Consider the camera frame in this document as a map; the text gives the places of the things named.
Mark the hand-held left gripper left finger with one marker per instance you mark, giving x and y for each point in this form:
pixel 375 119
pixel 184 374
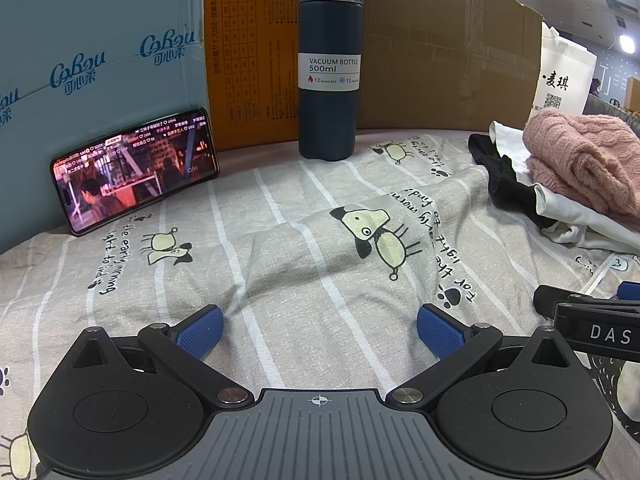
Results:
pixel 202 331

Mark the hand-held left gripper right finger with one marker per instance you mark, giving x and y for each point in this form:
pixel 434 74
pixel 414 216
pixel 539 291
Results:
pixel 439 331

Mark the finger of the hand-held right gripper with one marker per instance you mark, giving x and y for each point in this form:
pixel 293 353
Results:
pixel 600 330
pixel 575 296

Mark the pink knitted sweater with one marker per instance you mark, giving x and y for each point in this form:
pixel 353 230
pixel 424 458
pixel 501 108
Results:
pixel 585 160

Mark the white folded garment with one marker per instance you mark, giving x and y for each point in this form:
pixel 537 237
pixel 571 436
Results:
pixel 575 220

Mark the printed grey bed sheet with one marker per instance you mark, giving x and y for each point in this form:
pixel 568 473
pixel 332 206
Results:
pixel 300 260

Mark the black folded garment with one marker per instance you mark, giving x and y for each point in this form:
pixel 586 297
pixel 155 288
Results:
pixel 505 185

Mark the black smartphone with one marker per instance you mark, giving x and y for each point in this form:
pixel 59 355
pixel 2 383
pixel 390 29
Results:
pixel 135 170

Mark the dark blue vacuum bottle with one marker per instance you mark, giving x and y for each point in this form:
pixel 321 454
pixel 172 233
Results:
pixel 327 125

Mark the white paper bag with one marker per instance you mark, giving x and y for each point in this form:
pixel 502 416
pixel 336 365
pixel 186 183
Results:
pixel 565 60

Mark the ceiling light panel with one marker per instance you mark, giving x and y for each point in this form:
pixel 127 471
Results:
pixel 627 44

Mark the orange cardboard box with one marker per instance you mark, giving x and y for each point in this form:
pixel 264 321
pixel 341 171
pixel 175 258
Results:
pixel 250 60

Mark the brown cardboard box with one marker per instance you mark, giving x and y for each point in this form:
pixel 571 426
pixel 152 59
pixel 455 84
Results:
pixel 440 50

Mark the blue-grey cardboard box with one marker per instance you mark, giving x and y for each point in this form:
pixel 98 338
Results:
pixel 100 20

